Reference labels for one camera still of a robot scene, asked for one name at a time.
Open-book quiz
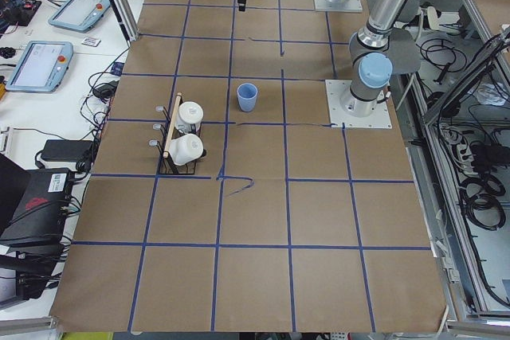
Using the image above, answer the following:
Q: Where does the light blue plastic cup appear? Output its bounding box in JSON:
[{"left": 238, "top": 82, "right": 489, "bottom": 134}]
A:
[{"left": 237, "top": 83, "right": 258, "bottom": 112}]

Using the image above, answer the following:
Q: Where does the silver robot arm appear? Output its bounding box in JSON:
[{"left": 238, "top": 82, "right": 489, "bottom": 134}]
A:
[{"left": 339, "top": 0, "right": 407, "bottom": 117}]

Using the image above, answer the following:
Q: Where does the white mug far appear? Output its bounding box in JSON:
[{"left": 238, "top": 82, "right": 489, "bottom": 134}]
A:
[{"left": 175, "top": 101, "right": 204, "bottom": 134}]

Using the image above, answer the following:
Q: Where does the white mug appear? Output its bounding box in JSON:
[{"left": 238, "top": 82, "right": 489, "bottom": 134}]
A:
[
  {"left": 170, "top": 133, "right": 206, "bottom": 166},
  {"left": 175, "top": 101, "right": 204, "bottom": 134}
]

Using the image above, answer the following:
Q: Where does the teach pendant far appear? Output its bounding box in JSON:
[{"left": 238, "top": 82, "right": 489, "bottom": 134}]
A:
[{"left": 49, "top": 0, "right": 111, "bottom": 33}]

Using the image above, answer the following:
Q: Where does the teach pendant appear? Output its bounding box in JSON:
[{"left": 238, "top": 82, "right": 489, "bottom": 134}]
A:
[
  {"left": 6, "top": 41, "right": 73, "bottom": 93},
  {"left": 49, "top": 0, "right": 111, "bottom": 33}
]

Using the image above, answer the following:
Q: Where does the white mug near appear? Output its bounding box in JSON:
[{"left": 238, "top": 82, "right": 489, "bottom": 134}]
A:
[{"left": 170, "top": 133, "right": 206, "bottom": 166}]

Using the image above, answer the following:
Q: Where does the teach pendant near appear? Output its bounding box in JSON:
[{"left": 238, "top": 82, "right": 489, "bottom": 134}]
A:
[{"left": 6, "top": 41, "right": 73, "bottom": 93}]

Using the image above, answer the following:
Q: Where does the black power adapter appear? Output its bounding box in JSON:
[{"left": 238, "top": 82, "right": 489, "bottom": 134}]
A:
[{"left": 41, "top": 139, "right": 92, "bottom": 162}]

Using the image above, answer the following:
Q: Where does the black computer box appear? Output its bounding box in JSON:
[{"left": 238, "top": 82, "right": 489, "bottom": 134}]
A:
[{"left": 1, "top": 165, "right": 73, "bottom": 248}]

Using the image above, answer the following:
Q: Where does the black wire mug rack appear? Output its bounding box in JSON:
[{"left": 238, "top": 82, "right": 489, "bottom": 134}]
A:
[{"left": 148, "top": 92, "right": 206, "bottom": 175}]

